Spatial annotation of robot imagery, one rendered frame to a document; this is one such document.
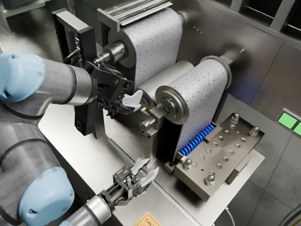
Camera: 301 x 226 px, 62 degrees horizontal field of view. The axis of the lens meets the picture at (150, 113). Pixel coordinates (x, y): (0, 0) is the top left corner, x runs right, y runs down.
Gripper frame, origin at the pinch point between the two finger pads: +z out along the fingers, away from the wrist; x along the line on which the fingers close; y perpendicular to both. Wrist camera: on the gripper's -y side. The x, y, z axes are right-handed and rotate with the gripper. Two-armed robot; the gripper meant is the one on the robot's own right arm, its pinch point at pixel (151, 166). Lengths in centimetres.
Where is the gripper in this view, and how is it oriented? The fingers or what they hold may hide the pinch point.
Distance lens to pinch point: 87.8
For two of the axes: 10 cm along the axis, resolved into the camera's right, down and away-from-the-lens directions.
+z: 7.0, -5.0, 5.0
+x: -7.1, -5.6, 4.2
